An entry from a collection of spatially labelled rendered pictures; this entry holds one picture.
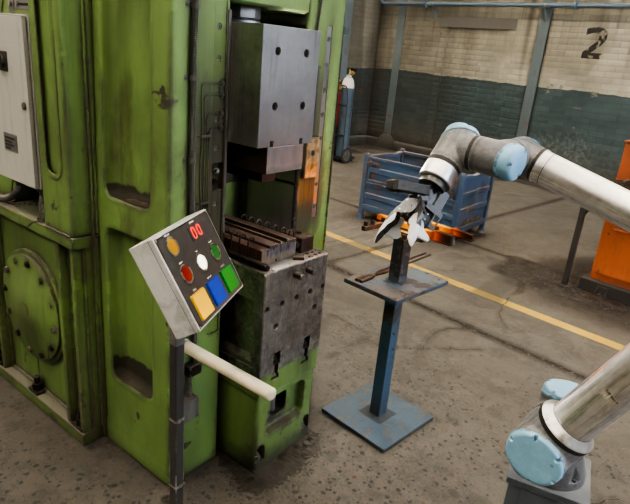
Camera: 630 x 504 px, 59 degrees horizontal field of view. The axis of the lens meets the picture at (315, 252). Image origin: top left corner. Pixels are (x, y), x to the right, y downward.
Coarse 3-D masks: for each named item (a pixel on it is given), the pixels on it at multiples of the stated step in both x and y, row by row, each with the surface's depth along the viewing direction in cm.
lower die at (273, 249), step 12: (228, 216) 243; (240, 228) 228; (264, 228) 232; (228, 240) 219; (240, 240) 219; (252, 240) 217; (264, 240) 218; (276, 240) 217; (288, 240) 220; (252, 252) 212; (264, 252) 211; (276, 252) 216; (288, 252) 222
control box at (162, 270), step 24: (192, 216) 169; (144, 240) 155; (192, 240) 164; (216, 240) 177; (144, 264) 149; (168, 264) 149; (192, 264) 160; (216, 264) 172; (168, 288) 150; (192, 288) 155; (240, 288) 180; (168, 312) 152; (192, 312) 151; (216, 312) 162
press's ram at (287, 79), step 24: (240, 24) 185; (264, 24) 179; (240, 48) 187; (264, 48) 182; (288, 48) 191; (312, 48) 200; (240, 72) 190; (264, 72) 185; (288, 72) 194; (312, 72) 204; (240, 96) 192; (264, 96) 188; (288, 96) 197; (312, 96) 208; (240, 120) 195; (264, 120) 191; (288, 120) 201; (312, 120) 212; (240, 144) 197; (264, 144) 194; (288, 144) 204
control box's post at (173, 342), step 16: (176, 352) 175; (176, 368) 177; (176, 384) 179; (176, 400) 181; (176, 416) 183; (176, 432) 185; (176, 448) 187; (176, 464) 189; (176, 480) 192; (176, 496) 194
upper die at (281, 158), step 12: (228, 144) 208; (300, 144) 210; (228, 156) 209; (240, 156) 205; (252, 156) 202; (264, 156) 198; (276, 156) 201; (288, 156) 206; (300, 156) 212; (252, 168) 203; (264, 168) 199; (276, 168) 203; (288, 168) 208; (300, 168) 214
